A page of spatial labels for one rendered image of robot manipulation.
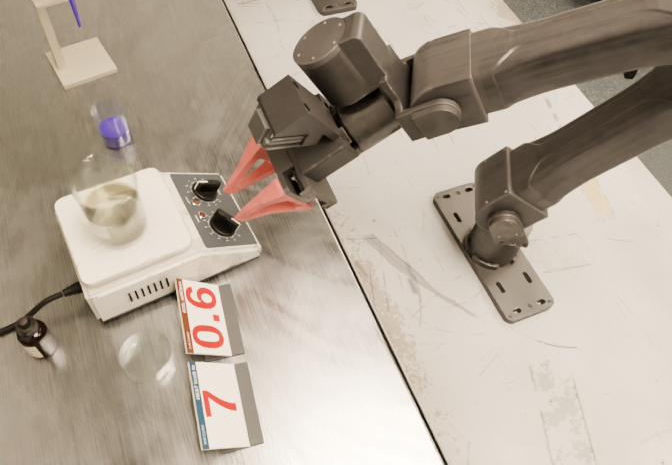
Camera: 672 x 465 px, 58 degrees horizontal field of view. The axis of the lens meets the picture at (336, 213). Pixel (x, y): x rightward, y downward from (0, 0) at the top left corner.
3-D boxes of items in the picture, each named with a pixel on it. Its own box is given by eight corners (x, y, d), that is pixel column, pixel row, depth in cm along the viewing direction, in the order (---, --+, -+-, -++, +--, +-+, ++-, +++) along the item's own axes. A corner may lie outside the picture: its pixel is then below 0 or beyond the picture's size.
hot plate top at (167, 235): (157, 168, 71) (156, 164, 71) (196, 247, 66) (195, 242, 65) (53, 204, 67) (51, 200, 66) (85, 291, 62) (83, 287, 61)
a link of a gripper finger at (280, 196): (226, 232, 60) (301, 184, 58) (203, 174, 63) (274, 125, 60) (261, 241, 66) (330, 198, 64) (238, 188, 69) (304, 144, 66)
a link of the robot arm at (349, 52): (283, 86, 52) (406, 34, 46) (299, 23, 57) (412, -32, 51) (354, 165, 60) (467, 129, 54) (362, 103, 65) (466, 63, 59)
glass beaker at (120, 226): (159, 240, 65) (146, 195, 58) (100, 262, 63) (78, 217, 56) (139, 193, 69) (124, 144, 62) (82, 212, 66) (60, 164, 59)
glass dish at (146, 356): (146, 395, 64) (143, 388, 62) (111, 363, 66) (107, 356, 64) (184, 357, 67) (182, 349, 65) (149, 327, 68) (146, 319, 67)
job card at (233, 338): (230, 284, 72) (228, 267, 69) (245, 353, 68) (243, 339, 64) (178, 295, 71) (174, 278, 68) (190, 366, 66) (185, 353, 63)
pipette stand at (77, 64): (97, 40, 94) (75, -34, 83) (118, 72, 91) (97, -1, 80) (46, 57, 91) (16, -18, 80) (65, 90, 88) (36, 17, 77)
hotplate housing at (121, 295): (221, 183, 81) (216, 144, 74) (263, 259, 75) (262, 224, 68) (50, 246, 73) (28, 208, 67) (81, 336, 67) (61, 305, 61)
